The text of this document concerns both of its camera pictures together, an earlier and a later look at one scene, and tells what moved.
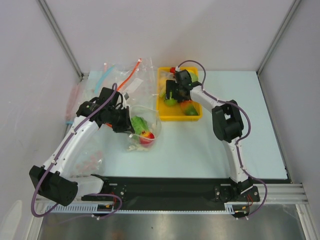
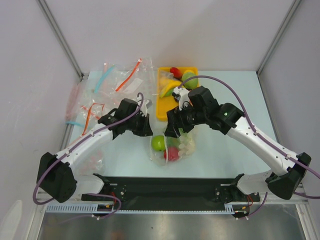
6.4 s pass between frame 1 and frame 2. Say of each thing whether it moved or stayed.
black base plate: stayed
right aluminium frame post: stayed
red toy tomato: moved
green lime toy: moved
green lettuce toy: moved
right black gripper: moved
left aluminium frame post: stayed
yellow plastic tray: stayed
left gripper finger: moved
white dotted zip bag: moved
